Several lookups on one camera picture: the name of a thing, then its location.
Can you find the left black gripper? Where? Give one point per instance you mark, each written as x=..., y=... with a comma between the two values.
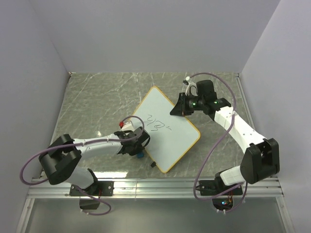
x=139, y=148

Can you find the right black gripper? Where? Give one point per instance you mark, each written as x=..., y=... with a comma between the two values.
x=180, y=108

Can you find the blue whiteboard eraser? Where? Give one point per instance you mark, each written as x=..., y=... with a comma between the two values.
x=140, y=155

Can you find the white board with yellow frame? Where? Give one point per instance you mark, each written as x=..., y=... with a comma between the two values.
x=171, y=137

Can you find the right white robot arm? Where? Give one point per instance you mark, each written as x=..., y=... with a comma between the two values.
x=261, y=155

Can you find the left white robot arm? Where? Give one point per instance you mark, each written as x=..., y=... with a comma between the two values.
x=61, y=163

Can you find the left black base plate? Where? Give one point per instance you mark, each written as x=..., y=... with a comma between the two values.
x=100, y=188

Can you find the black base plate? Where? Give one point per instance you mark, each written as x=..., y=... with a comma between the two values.
x=211, y=187
x=100, y=188

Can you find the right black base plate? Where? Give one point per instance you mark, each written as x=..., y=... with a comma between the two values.
x=211, y=187

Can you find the aluminium rail frame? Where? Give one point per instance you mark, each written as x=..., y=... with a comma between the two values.
x=144, y=200

